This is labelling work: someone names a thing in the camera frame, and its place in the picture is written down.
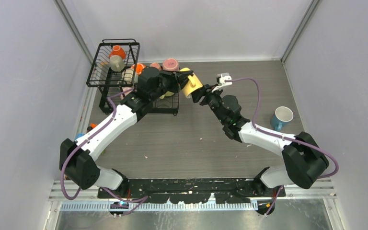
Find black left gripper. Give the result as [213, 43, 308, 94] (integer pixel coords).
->
[150, 71, 194, 103]

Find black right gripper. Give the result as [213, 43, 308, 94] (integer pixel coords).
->
[190, 83, 227, 125]

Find yellow mug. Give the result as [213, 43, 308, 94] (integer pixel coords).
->
[179, 72, 203, 98]

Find blue floral mug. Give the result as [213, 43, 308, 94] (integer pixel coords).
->
[270, 106, 294, 131]

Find light green mug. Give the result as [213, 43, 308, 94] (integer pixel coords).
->
[159, 91, 175, 100]

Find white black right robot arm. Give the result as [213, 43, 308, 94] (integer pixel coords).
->
[187, 85, 329, 197]

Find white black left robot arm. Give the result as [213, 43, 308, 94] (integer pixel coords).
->
[59, 67, 195, 198]

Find pink cup rack left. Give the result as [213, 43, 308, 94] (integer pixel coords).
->
[120, 87, 134, 99]

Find large pink mug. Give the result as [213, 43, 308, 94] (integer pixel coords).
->
[162, 58, 180, 71]

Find small pink cup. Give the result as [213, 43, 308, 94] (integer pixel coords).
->
[149, 62, 162, 70]

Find orange cup lower tier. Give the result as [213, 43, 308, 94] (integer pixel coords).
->
[131, 63, 146, 75]

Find orange cup tier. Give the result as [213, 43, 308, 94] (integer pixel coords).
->
[131, 63, 146, 75]
[108, 45, 127, 60]

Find beige mug top tier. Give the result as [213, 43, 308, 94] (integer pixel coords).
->
[109, 55, 125, 72]

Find orange cup top tier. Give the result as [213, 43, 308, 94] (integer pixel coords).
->
[108, 45, 127, 60]

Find colourful toy block pile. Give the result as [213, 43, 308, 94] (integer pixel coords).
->
[74, 123, 97, 140]

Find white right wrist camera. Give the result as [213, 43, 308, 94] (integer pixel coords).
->
[212, 73, 232, 92]

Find black wire dish rack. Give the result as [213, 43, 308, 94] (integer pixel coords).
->
[86, 38, 179, 116]

